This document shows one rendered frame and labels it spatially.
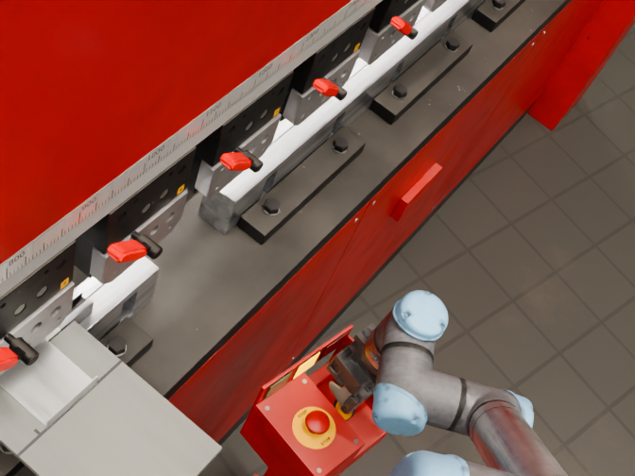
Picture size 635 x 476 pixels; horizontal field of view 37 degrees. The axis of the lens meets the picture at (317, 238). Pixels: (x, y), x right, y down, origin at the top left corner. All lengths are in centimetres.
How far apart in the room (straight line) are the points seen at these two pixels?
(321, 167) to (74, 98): 86
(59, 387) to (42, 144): 47
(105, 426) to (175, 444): 9
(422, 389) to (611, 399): 156
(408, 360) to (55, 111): 66
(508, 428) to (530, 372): 152
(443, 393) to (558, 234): 179
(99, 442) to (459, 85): 108
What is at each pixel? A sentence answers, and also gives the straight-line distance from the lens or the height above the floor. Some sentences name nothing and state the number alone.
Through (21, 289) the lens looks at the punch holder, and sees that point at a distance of 105.
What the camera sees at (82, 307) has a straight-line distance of 133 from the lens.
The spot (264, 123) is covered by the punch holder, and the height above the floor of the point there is 119.
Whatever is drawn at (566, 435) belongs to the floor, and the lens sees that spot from 270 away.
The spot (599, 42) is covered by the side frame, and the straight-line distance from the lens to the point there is 311.
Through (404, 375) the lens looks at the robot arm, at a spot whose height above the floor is 106.
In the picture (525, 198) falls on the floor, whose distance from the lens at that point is 310.
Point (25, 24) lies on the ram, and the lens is 75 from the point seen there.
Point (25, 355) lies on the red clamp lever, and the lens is 109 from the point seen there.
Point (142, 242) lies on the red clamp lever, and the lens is 117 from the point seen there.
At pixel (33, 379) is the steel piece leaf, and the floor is 100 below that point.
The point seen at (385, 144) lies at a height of 88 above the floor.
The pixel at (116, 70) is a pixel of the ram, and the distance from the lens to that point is 90.
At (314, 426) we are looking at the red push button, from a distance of 152.
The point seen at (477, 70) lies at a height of 88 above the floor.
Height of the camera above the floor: 216
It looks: 52 degrees down
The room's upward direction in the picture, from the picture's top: 25 degrees clockwise
